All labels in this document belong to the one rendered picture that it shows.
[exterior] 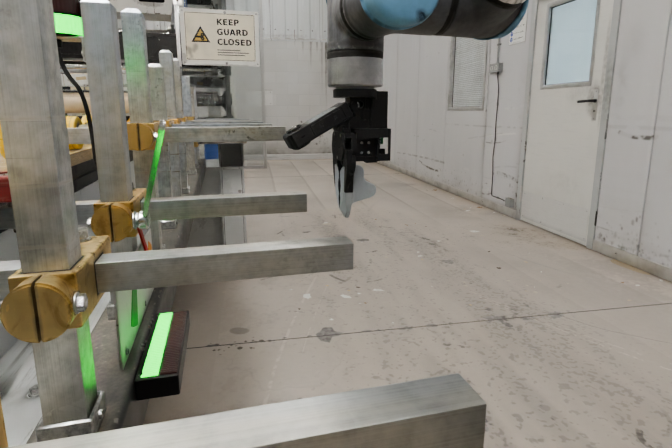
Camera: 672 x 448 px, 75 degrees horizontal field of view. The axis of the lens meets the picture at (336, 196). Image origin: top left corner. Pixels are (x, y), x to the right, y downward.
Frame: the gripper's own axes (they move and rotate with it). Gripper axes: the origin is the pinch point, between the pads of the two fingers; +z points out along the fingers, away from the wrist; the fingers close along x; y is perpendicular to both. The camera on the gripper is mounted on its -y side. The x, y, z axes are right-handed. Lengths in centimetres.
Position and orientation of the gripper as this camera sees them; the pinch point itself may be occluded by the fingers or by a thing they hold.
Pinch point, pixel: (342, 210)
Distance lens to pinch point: 74.4
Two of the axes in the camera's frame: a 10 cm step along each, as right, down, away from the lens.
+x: -2.5, -1.8, 9.5
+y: 9.7, -0.5, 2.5
